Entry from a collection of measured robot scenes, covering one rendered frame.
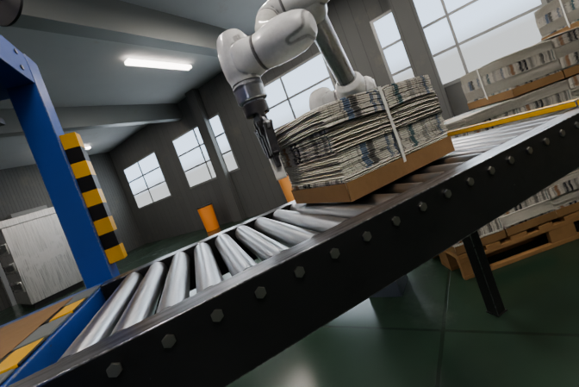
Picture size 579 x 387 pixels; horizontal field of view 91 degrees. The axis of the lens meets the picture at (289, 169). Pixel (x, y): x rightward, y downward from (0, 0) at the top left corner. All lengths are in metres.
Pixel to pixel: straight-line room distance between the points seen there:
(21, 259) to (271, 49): 7.02
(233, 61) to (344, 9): 4.70
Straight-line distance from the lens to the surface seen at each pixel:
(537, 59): 2.09
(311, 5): 1.34
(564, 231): 2.16
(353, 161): 0.66
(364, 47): 5.25
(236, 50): 0.86
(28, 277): 7.49
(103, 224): 1.14
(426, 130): 0.84
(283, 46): 0.80
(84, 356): 0.50
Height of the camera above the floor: 0.94
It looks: 2 degrees down
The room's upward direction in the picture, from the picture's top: 20 degrees counter-clockwise
